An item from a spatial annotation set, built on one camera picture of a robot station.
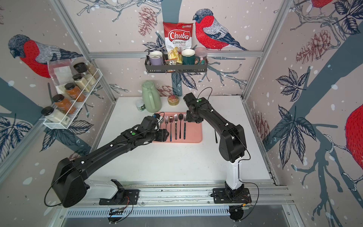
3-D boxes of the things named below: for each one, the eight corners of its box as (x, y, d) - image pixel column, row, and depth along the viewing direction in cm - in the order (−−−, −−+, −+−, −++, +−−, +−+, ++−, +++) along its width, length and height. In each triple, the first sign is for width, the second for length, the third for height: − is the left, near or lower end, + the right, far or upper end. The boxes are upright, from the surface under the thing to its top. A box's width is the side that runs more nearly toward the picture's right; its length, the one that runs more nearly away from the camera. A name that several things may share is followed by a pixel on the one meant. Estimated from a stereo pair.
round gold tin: (167, 105, 117) (167, 103, 115) (168, 97, 124) (168, 94, 122) (179, 105, 117) (179, 103, 115) (179, 97, 124) (179, 94, 122)
